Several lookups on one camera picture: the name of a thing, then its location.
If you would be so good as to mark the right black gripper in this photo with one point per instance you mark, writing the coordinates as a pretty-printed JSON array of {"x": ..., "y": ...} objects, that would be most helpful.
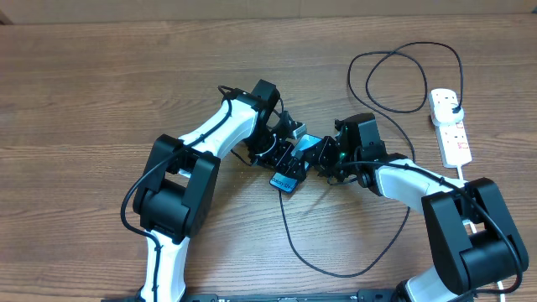
[{"x": 322, "y": 163}]

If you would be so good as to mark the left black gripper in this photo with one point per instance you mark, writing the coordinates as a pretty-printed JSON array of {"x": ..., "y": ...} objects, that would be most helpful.
[{"x": 288, "y": 169}]

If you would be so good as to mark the Samsung Galaxy smartphone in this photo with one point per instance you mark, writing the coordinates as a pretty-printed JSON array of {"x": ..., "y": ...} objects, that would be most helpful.
[{"x": 293, "y": 169}]

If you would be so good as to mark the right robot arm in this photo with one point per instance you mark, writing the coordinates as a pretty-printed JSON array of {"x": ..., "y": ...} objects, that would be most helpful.
[{"x": 473, "y": 239}]

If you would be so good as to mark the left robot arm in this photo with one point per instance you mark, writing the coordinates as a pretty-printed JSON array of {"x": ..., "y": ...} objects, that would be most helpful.
[{"x": 174, "y": 194}]

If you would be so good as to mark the white charger plug adapter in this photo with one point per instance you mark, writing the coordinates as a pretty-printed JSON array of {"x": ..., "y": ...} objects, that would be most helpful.
[{"x": 442, "y": 115}]

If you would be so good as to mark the white power strip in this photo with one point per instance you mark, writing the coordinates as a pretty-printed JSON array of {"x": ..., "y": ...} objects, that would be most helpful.
[{"x": 452, "y": 139}]

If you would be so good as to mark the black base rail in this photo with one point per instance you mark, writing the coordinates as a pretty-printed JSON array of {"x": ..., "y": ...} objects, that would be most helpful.
[{"x": 362, "y": 295}]

